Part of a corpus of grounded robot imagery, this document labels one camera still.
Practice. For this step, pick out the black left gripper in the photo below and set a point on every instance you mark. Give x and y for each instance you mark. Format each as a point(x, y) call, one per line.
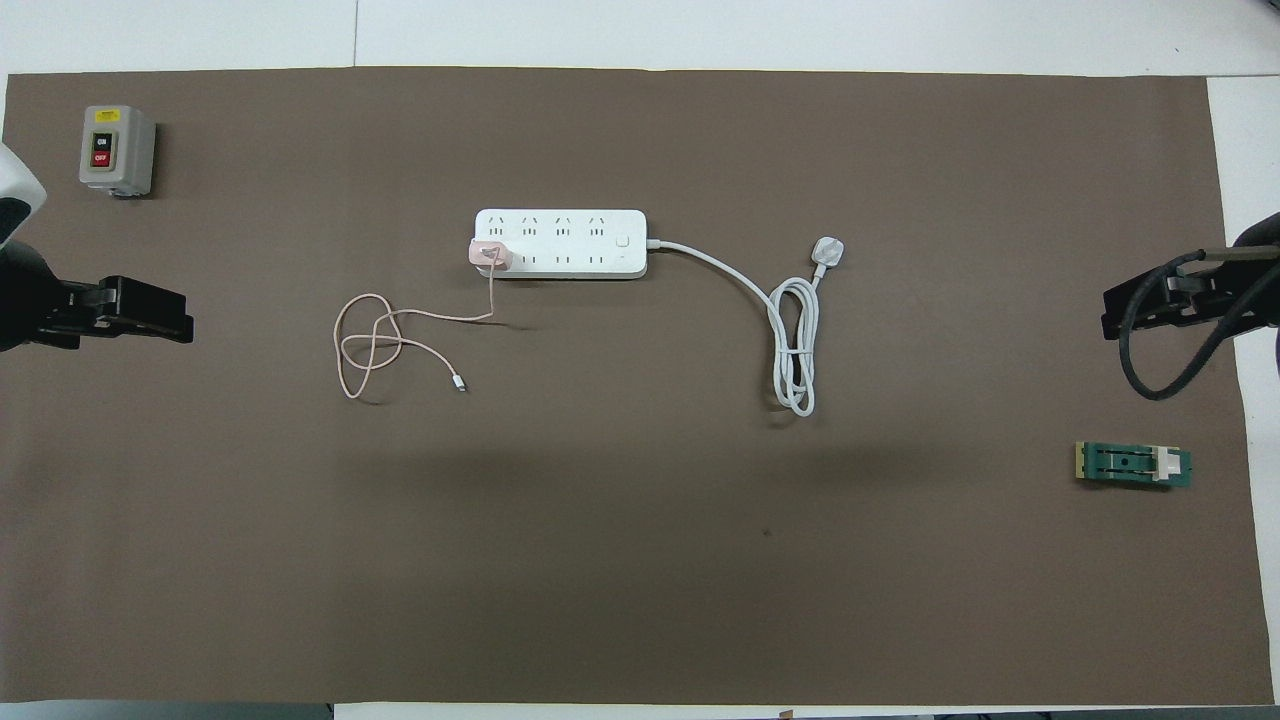
point(70, 312)

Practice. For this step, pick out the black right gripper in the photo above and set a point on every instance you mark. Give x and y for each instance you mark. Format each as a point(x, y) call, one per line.
point(1215, 295)

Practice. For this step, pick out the pink charger adapter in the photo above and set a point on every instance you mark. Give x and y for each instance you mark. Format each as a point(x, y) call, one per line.
point(490, 255)

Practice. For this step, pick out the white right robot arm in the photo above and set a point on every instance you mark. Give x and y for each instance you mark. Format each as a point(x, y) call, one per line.
point(1265, 235)

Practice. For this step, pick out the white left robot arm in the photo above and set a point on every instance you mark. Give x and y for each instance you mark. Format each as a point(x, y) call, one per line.
point(15, 190)

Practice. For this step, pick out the white power strip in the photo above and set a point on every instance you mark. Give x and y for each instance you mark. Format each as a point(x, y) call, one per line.
point(570, 243)

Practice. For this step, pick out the brown table mat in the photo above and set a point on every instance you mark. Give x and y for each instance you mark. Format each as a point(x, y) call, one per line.
point(700, 560)

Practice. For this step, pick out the green knife switch block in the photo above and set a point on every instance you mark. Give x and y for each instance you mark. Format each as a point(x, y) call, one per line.
point(1125, 465)

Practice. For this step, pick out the grey on-off switch box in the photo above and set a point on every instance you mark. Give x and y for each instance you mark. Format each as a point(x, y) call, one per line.
point(115, 150)

